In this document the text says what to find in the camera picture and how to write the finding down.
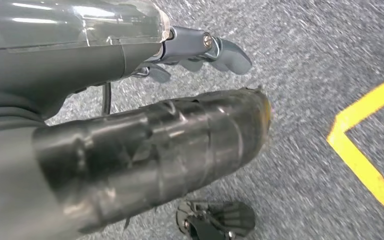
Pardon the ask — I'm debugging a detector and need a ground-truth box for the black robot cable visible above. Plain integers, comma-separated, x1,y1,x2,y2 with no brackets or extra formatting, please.
100,82,112,117

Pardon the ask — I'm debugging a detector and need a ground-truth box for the yellow floor tape rectangle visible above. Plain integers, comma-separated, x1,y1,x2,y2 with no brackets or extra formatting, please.
326,71,384,228

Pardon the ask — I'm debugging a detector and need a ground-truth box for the black robot foot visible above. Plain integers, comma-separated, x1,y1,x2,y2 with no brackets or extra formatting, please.
175,199,256,240

